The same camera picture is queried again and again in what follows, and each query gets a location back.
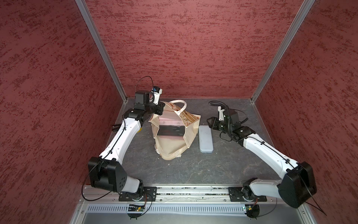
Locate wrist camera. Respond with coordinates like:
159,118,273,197
152,86,162,105
218,106,226,121

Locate black scissors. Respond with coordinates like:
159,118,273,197
112,124,121,132

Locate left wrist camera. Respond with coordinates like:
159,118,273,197
152,86,162,105

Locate aluminium mounting rail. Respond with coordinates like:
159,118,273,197
83,184,282,204

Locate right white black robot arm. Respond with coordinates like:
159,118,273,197
207,108,317,208

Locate pink pencil case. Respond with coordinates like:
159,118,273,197
159,117,184,126

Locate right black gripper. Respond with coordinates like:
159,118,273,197
206,117,232,134

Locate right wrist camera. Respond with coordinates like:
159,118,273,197
218,106,226,121

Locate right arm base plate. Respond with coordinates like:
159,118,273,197
228,187,267,203

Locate black pencil case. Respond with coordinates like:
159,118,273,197
157,126,186,136

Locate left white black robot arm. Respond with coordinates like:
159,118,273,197
87,86,165,201

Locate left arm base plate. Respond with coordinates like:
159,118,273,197
118,186,158,203

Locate white pencil case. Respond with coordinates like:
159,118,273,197
199,125,213,153

